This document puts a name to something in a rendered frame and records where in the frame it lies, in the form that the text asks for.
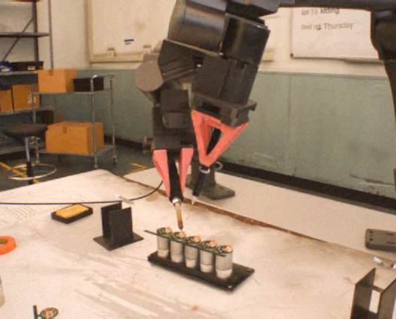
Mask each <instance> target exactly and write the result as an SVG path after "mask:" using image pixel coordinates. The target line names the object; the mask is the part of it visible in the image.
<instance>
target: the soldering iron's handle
mask: <svg viewBox="0 0 396 319"><path fill-rule="evenodd" d="M167 165H168V180H169V189H170V197H169V200H170V202H171V203H172V198H173V197H179V198H180V199H181V202H182V201H183V199H184V196H183V195H182V193H181V186H180V179H179V174H178V168H177V166H176V163H175V161H174V159H167Z"/></svg>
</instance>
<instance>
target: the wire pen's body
mask: <svg viewBox="0 0 396 319"><path fill-rule="evenodd" d="M220 134H221V131H220V130H219V129H217V128H214V127H213V129H212V132H211V134H210V137H211V138H210V139H209V142H208V145H207V148H206V149H207V151H206V154H207V155H209V154H210V153H211V151H212V149H213V148H214V147H215V145H216V144H217V143H218V139H219V136H220ZM209 167H210V166H205V165H203V164H202V166H201V167H200V168H199V171H200V173H199V175H198V178H197V180H196V184H195V186H194V189H193V193H192V195H193V196H195V197H199V196H200V192H201V190H202V187H203V184H204V181H205V179H206V176H207V174H208V173H210V170H209Z"/></svg>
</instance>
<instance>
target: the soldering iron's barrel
mask: <svg viewBox="0 0 396 319"><path fill-rule="evenodd" d="M172 204H173V206H175V212H176V217H177V222H178V228H179V227H182V228H183V223H182V218H181V209H180V206H181V199H180V198H179V197H173V198H172Z"/></svg>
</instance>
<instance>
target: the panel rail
mask: <svg viewBox="0 0 396 319"><path fill-rule="evenodd" d="M144 232H147V233H149V234H152V235H156V236H158V237H160V238H164V239H167V240H171V241H175V242H179V243H181V244H183V245H187V246H190V247H192V248H196V249H199V250H201V251H205V252H208V253H210V254H214V255H219V256H222V257H225V256H226V255H225V254H221V253H216V252H214V251H210V250H207V249H205V247H202V248H201V247H198V246H195V245H192V244H189V243H188V242H180V241H178V240H175V239H174V238H169V237H166V236H163V235H160V234H159V233H157V234H156V233H154V232H150V231H148V230H144Z"/></svg>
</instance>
